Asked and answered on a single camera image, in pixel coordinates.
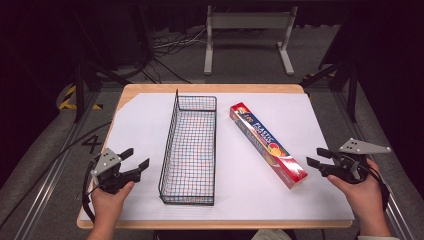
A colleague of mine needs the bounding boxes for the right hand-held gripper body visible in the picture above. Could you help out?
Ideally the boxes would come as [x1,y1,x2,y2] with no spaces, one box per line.
[320,137,392,185]

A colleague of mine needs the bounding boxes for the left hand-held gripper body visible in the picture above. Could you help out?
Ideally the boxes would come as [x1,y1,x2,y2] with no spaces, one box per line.
[89,147,136,195]

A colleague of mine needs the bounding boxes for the dark wire basket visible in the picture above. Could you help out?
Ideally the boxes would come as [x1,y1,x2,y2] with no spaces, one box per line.
[158,88,218,207]

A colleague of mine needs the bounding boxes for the red plastic wrap box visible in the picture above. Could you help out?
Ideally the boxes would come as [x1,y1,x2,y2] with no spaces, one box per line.
[229,102,309,190]

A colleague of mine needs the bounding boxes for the person's right hand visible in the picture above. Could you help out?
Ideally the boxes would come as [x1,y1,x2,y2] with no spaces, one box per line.
[326,158,388,228]

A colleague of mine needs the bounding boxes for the person's left hand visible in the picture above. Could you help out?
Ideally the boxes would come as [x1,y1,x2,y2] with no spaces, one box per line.
[90,180,136,228]

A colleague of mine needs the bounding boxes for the yellow black hazard tape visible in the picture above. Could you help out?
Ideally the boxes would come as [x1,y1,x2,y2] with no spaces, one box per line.
[57,84,104,111]

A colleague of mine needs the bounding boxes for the black tripod stand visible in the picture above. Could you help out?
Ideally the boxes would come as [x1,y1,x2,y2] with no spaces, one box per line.
[71,54,132,124]
[299,59,360,124]

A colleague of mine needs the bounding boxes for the white paper sheet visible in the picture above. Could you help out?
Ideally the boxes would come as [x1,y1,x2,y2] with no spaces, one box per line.
[79,92,355,222]

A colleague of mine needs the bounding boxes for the grey metal stand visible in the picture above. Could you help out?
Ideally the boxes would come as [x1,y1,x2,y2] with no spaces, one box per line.
[203,5,299,76]

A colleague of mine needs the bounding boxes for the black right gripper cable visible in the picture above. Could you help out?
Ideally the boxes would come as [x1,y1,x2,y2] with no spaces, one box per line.
[364,159,391,212]

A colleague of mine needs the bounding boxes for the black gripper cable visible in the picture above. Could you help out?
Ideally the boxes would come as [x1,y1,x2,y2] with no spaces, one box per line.
[364,159,391,212]
[81,155,102,224]

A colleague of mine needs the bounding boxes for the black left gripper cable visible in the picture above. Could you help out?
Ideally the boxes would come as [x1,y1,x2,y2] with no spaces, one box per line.
[81,155,102,224]

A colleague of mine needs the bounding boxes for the aluminium floor rail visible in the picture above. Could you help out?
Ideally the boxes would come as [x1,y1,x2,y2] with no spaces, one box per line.
[333,89,416,240]
[13,89,102,240]

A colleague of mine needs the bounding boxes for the long black floor cable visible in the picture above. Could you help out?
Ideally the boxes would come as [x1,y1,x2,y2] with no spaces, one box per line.
[0,121,113,231]

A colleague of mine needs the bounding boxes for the bundle of floor cables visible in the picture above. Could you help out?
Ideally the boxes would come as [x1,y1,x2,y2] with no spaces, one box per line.
[141,28,209,85]

